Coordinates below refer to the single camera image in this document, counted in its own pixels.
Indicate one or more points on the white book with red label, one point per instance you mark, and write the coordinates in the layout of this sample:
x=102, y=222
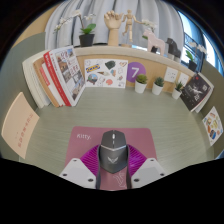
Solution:
x=48, y=78

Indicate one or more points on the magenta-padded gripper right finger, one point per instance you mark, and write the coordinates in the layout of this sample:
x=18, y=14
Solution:
x=148, y=171

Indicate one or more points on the thick white book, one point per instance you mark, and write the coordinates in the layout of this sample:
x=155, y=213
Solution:
x=29, y=76
x=37, y=90

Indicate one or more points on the wooden artist mannequin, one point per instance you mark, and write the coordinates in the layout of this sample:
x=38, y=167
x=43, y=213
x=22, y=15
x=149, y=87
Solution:
x=129, y=25

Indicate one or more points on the green felt desk divider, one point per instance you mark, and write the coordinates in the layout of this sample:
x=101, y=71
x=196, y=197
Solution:
x=218, y=96
x=13, y=73

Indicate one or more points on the magazine with photo cover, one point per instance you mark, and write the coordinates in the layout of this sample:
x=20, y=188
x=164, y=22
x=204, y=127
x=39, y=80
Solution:
x=70, y=73

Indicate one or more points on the pink mouse pad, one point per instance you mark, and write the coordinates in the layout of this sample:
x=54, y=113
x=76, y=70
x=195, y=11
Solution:
x=83, y=146

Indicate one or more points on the grey computer mouse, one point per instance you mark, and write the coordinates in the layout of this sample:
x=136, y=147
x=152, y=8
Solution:
x=113, y=153

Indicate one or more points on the colourful sticker sheet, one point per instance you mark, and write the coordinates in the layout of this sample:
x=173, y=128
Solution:
x=213, y=126

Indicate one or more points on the black wooden horse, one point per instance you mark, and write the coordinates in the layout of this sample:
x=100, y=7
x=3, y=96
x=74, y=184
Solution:
x=174, y=46

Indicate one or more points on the black cover book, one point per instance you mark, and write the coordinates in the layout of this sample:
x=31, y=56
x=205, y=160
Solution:
x=195, y=91

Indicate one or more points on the white orchid in black pot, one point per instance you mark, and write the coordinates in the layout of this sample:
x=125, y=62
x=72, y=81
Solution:
x=192, y=65
x=86, y=40
x=154, y=50

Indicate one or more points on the purple round number sticker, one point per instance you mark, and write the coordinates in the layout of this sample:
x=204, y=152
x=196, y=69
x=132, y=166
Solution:
x=135, y=70

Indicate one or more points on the brown book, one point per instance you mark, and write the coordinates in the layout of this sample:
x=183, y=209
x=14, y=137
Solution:
x=41, y=76

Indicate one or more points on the beige paperback book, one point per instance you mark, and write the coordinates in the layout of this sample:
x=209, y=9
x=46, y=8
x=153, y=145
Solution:
x=20, y=126

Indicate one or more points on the white sticker sheet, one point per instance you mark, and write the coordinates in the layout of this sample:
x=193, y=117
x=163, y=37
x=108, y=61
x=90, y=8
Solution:
x=105, y=73

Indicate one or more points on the wooden desk back shelf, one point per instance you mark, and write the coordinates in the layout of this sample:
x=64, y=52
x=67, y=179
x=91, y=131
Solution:
x=100, y=51

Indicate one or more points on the white wall socket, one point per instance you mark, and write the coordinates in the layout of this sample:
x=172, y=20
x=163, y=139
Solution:
x=183, y=78
x=170, y=74

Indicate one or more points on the dark framed window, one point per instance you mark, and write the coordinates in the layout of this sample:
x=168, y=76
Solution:
x=195, y=33

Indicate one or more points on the grey curtain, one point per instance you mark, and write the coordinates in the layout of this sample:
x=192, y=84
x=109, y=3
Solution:
x=100, y=10

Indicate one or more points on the small succulent in white pot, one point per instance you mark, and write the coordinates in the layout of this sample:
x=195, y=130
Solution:
x=157, y=89
x=176, y=94
x=140, y=87

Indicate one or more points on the wooden hand model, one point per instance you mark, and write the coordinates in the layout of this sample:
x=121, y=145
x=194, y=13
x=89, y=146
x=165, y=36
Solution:
x=113, y=25

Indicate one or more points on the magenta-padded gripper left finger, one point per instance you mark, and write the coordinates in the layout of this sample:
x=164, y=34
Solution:
x=78, y=171

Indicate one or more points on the pink wooden horse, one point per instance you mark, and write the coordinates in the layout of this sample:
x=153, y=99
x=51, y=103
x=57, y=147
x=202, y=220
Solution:
x=154, y=40

